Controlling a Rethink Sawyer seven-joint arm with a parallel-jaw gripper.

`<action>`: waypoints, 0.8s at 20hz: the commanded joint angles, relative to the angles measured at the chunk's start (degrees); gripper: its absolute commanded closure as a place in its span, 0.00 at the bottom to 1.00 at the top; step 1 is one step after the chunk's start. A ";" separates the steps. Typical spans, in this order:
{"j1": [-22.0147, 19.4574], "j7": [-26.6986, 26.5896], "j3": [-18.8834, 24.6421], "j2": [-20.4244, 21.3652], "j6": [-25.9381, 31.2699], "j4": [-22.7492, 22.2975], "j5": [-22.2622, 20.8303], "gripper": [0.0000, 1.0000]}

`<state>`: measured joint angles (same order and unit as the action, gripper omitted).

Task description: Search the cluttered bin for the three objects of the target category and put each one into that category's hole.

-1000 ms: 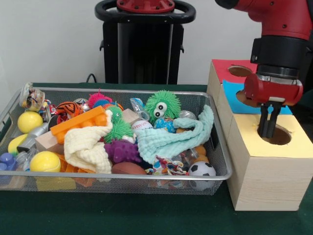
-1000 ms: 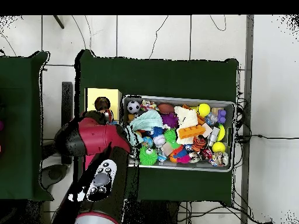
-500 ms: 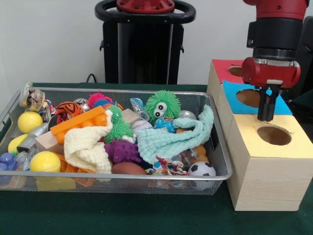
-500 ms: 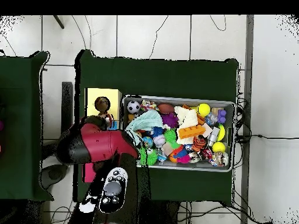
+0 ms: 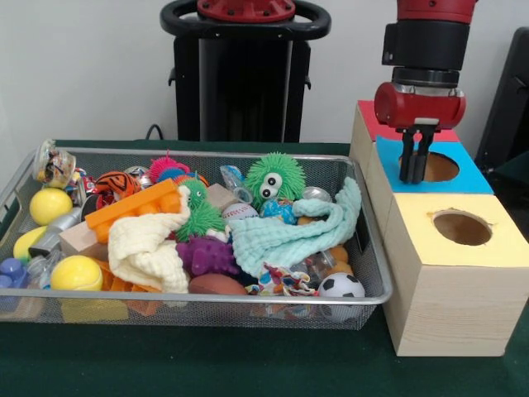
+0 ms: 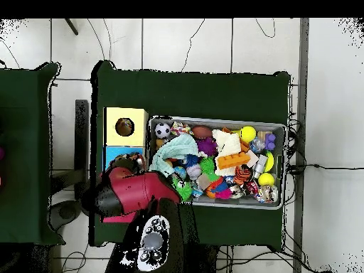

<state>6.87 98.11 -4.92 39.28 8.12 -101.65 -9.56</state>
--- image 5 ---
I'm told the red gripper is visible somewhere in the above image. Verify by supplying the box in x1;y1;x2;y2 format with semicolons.
374;80;468;185

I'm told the green puffer ball with eyes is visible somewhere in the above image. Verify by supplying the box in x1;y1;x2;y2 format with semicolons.
243;151;307;212

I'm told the mint green cloth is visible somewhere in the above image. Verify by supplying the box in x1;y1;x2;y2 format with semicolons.
231;175;364;279

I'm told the wooden box with three holes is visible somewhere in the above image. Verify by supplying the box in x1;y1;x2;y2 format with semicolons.
349;98;529;359

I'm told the shallow mesh bin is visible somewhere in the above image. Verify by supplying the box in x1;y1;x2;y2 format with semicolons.
0;139;393;332

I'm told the black stand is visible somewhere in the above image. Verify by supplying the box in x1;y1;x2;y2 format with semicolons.
474;26;529;175

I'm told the small soccer ball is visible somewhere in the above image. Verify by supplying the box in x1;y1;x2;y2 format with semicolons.
317;271;367;323

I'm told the green spiky caterpillar toy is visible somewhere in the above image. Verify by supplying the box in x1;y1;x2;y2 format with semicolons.
175;173;227;243

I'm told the purple spiky toy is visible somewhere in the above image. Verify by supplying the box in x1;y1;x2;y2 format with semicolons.
175;236;241;277

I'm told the brown toy football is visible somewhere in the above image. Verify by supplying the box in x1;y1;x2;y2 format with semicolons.
188;272;249;296

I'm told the orange toy brick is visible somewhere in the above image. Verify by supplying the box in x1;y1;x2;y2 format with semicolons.
84;178;185;245

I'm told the cream yellow cloth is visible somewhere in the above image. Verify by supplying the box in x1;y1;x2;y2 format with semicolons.
107;185;192;294

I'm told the yellow tennis ball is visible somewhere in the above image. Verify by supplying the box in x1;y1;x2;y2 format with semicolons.
50;255;104;291

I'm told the smooth yellow ball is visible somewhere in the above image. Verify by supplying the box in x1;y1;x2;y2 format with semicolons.
28;188;74;227

